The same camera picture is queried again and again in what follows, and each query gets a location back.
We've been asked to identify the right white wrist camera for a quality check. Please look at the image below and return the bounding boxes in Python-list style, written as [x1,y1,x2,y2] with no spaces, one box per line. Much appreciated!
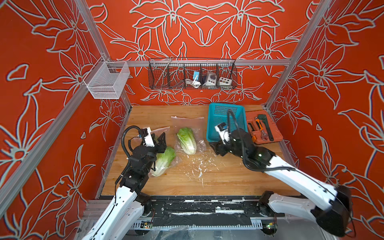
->
[215,123,230,145]

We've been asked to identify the black wire wall basket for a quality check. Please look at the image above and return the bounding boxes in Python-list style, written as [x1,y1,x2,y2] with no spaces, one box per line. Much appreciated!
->
[148,57,239,90]

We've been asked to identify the white adapter with sockets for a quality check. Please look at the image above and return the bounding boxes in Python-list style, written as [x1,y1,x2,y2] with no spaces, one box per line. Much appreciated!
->
[204,72,218,87]

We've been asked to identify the black pipe wrench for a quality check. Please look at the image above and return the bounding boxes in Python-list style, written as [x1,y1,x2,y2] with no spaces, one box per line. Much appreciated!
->
[258,114,275,142]

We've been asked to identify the teal plastic basket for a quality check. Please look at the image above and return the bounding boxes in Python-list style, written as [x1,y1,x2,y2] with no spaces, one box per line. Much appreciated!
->
[206,103,248,142]

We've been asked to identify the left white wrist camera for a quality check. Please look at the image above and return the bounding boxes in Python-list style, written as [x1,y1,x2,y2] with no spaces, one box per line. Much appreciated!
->
[141,127,155,148]

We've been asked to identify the chinese cabbage long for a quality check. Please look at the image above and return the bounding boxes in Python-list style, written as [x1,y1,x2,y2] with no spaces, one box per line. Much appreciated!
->
[150,147,177,177]

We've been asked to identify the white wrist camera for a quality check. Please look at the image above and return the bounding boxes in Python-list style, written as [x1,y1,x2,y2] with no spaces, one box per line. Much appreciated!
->
[141,127,155,148]
[215,123,230,145]

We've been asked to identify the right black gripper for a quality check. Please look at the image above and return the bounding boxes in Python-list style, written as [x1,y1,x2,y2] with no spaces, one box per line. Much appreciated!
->
[207,135,247,162]

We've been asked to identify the clear zipper bag pink dots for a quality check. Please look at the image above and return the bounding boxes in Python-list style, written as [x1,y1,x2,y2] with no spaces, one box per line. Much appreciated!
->
[149,127,182,178]

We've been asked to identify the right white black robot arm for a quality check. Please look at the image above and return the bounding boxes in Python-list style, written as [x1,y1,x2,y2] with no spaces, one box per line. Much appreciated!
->
[210,110,353,237]

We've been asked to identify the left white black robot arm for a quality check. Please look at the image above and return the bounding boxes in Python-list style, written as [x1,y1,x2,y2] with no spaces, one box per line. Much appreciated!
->
[83,126,167,240]

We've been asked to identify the clear plastic wall bin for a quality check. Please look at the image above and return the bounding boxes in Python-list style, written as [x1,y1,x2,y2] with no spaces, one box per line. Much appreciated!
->
[83,62,130,100]

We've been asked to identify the blue white charger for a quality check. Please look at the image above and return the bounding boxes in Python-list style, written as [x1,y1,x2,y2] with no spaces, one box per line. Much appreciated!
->
[193,71,200,82]

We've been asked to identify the aluminium frame crossbar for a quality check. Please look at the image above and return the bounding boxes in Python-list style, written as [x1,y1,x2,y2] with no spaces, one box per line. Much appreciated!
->
[106,59,291,68]

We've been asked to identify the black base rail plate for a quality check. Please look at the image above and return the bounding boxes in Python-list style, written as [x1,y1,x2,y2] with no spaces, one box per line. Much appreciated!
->
[141,196,285,227]

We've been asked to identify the white power strip cube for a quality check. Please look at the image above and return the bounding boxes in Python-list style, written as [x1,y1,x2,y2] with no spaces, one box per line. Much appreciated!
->
[219,77,233,89]

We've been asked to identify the white coiled cable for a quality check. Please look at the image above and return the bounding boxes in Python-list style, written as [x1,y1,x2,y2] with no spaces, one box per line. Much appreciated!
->
[184,78,201,89]

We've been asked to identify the orange tool case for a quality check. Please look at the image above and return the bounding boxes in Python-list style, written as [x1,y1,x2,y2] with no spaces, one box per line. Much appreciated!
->
[246,110,283,145]

